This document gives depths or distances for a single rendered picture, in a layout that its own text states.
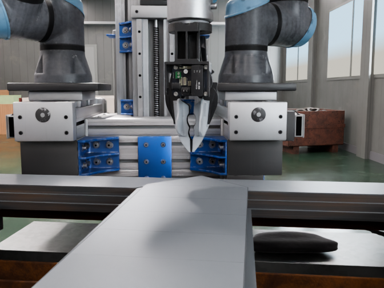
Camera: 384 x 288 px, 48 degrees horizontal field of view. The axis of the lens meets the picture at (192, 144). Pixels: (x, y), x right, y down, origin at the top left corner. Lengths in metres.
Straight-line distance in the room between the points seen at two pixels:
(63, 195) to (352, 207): 0.48
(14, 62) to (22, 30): 11.26
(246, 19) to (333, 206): 0.60
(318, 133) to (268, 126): 6.14
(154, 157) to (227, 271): 0.74
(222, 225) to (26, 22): 0.75
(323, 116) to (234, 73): 6.08
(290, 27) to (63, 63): 0.61
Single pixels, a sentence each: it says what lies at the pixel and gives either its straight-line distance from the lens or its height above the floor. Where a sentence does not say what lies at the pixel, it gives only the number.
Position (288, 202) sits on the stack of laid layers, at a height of 0.84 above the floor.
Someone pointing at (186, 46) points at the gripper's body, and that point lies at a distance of 0.68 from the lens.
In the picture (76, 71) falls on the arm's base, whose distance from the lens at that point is 1.19.
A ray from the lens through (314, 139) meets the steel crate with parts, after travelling 7.14.
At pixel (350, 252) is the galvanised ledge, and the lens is 1.00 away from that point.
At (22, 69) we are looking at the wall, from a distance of 12.32.
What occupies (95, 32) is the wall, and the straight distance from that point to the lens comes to 11.91.
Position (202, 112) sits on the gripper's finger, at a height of 0.99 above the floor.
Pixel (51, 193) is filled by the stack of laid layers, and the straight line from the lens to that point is 0.80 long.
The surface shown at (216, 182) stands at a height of 0.86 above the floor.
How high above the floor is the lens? 1.02
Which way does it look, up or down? 7 degrees down
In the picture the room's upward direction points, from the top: straight up
